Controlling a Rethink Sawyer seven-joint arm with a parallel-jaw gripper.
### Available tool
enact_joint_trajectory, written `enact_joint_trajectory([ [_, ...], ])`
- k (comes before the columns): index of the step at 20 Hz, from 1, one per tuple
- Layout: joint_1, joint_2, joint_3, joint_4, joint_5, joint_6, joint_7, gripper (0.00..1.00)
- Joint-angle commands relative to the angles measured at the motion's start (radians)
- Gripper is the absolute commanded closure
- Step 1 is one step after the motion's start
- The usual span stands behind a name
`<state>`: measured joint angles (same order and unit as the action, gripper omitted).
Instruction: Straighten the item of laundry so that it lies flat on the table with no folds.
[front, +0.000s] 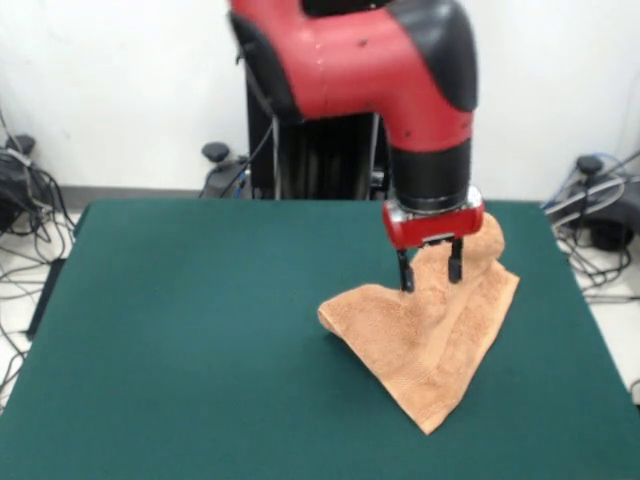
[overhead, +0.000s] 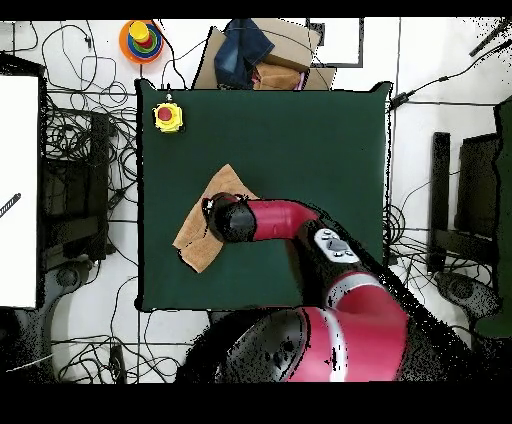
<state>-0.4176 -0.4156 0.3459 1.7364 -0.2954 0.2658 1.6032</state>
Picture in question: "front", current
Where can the black round foot knob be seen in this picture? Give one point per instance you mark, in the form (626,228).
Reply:
(215,151)
(590,164)
(21,143)

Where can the dark stand base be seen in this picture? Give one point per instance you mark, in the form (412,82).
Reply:
(10,195)

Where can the dark green tablecloth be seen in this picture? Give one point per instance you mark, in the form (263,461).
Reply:
(150,325)

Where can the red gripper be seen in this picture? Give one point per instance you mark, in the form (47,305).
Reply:
(435,227)

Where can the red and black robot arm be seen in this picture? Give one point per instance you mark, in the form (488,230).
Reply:
(370,65)

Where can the tan terry towel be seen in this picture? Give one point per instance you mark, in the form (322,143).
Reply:
(440,350)

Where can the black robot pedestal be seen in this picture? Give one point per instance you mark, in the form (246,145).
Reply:
(325,160)

